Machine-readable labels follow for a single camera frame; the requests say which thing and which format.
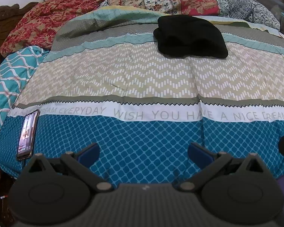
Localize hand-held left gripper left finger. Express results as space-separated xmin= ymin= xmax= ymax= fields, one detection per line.
xmin=27 ymin=142 xmax=114 ymax=192

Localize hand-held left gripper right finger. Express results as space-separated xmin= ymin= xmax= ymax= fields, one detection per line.
xmin=179 ymin=142 xmax=268 ymax=192

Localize black pants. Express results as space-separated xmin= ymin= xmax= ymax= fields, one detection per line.
xmin=153 ymin=15 xmax=229 ymax=59

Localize smartphone with lit screen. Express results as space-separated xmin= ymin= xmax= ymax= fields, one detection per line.
xmin=16 ymin=109 xmax=41 ymax=162

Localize patterned bed comforter with lettering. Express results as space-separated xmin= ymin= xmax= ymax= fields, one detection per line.
xmin=0 ymin=6 xmax=284 ymax=182

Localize teal lattice blanket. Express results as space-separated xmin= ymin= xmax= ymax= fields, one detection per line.
xmin=0 ymin=45 xmax=50 ymax=152

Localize red floral blanket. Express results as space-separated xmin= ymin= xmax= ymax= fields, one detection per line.
xmin=0 ymin=0 xmax=220 ymax=57

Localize blue-grey patterned blanket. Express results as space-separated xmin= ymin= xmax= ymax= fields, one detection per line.
xmin=212 ymin=0 xmax=281 ymax=31

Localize carved wooden headboard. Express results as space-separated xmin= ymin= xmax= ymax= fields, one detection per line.
xmin=0 ymin=2 xmax=39 ymax=76

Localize dark wooden bed frame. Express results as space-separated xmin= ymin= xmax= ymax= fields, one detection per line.
xmin=0 ymin=163 xmax=17 ymax=227

